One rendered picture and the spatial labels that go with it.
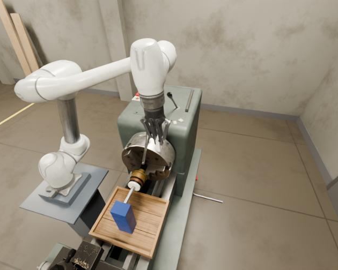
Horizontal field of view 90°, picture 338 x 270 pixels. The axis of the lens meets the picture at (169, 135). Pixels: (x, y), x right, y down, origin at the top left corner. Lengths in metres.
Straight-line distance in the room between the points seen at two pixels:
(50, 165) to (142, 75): 0.93
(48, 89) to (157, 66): 0.47
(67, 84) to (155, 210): 0.80
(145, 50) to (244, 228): 1.96
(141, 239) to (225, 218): 1.25
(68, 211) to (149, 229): 0.61
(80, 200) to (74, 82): 0.91
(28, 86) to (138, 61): 0.51
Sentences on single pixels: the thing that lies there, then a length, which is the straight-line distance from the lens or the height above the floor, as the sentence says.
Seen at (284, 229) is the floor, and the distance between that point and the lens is 2.33.
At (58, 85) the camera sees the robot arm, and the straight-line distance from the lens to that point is 0.80.
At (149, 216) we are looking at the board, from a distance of 1.10.
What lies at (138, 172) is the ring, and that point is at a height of 1.12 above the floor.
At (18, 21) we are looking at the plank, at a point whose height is 1.39.
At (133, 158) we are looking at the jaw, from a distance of 0.98.
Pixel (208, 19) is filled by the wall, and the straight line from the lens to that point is 3.05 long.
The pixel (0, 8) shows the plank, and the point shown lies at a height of 1.58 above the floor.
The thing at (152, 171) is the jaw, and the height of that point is 1.11.
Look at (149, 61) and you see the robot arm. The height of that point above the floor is 1.73.
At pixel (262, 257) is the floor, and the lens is 2.12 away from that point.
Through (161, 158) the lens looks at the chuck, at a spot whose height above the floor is 1.18.
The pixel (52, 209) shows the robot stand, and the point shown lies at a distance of 1.49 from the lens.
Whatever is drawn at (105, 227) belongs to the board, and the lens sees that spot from 1.13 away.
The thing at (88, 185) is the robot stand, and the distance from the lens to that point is 1.48.
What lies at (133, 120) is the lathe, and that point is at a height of 1.25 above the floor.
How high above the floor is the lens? 1.90
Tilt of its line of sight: 42 degrees down
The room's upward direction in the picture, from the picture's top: straight up
